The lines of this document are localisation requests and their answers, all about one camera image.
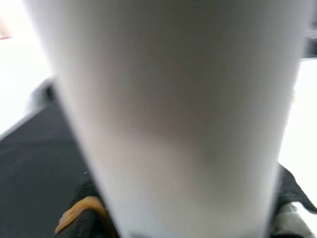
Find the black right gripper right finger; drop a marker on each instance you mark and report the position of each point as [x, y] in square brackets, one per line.
[287, 193]

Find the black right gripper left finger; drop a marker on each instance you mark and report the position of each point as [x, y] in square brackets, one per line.
[84, 218]

